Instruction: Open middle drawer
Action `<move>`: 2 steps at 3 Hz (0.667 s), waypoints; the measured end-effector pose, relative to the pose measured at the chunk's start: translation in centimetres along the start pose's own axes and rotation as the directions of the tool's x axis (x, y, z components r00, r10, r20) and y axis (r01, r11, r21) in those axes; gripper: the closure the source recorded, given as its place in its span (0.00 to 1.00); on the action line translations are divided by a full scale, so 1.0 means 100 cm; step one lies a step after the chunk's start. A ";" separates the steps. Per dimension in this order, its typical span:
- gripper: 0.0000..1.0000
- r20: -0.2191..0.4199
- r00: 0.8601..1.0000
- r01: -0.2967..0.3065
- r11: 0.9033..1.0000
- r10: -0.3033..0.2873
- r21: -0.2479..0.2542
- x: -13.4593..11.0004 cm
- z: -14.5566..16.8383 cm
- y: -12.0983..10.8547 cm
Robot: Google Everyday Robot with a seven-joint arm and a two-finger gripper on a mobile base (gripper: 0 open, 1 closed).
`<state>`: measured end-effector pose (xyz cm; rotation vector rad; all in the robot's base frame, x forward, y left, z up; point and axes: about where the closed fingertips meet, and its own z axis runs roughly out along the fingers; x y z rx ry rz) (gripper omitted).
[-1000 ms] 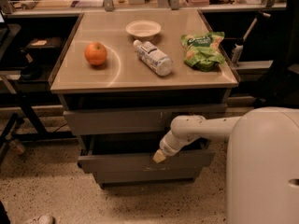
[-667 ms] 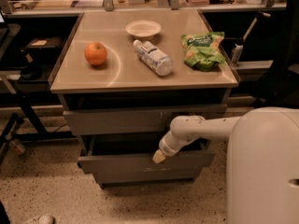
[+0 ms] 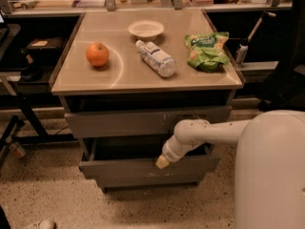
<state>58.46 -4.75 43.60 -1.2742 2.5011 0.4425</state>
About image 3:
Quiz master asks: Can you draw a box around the orange apple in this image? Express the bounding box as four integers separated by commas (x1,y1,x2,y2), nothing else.
86,43,110,67

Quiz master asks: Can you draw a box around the black desk frame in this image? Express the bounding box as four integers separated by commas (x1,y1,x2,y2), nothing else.
0,23,78,170

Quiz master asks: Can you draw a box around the plastic bottle on floor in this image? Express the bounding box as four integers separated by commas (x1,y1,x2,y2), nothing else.
6,136,26,158

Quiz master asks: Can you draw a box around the clear plastic water bottle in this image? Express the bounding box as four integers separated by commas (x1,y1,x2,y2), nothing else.
135,40,176,78

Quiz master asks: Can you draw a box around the grey drawer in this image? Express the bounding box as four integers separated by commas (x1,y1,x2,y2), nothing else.
65,106,232,138
80,135,220,178
96,174,205,190

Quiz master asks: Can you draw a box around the black office chair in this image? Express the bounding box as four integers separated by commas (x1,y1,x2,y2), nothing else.
255,0,305,112

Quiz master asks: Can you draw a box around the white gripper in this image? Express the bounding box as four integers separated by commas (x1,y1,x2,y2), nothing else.
155,135,197,169

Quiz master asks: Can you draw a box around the grey drawer cabinet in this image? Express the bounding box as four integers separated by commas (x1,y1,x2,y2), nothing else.
48,9,246,194

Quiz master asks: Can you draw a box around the grey top drawer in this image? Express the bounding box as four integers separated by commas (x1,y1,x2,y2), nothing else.
65,106,232,138

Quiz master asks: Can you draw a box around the black box with label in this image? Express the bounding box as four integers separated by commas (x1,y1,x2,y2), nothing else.
26,37,66,55

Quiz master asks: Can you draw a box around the white bowl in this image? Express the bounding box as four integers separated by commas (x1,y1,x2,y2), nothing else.
128,20,164,41

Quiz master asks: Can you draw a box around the grey bottom drawer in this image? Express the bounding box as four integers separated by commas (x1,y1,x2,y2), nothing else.
96,174,205,190

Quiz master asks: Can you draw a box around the dark round object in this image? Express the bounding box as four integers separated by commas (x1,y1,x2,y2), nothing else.
21,65,43,82

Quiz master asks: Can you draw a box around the white spray bottle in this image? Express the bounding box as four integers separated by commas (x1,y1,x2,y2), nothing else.
235,38,249,66

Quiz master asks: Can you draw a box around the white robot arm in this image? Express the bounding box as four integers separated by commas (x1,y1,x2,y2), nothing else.
156,110,305,229

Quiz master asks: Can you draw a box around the green snack bag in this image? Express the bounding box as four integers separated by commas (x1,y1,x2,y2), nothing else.
184,31,230,73

